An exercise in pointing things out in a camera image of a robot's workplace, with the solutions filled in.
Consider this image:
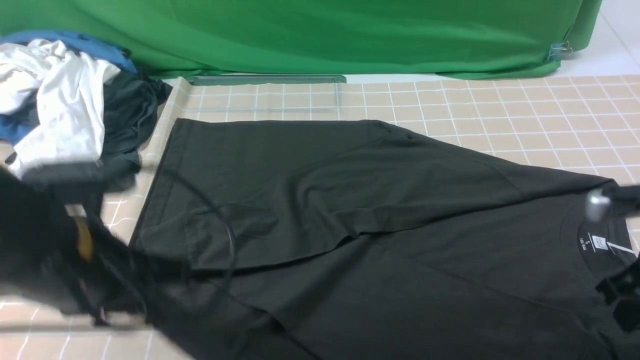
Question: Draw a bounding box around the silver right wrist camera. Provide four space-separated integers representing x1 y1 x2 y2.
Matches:
585 184 640 223

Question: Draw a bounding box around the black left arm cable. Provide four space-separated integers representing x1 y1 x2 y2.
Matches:
0 170 237 333

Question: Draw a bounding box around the green backdrop cloth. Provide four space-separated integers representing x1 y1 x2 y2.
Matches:
1 0 602 80

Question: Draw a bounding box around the dark gray long-sleeve shirt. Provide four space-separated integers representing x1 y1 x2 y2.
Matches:
131 119 639 360

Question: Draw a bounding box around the dark gray crumpled garment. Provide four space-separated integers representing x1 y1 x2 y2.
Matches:
100 71 173 173

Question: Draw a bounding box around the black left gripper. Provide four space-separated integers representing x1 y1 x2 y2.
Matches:
55 216 190 327

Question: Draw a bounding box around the white crumpled garment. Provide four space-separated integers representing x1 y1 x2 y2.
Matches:
0 39 121 174

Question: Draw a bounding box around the blue crumpled garment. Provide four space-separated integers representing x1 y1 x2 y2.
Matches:
0 29 138 145

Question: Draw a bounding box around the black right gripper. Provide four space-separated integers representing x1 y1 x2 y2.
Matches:
595 259 640 333

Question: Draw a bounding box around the metal binder clip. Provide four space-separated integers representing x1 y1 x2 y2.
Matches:
546 41 574 62

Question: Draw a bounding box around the beige checkered tablecloth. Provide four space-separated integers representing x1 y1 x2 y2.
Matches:
0 75 640 360

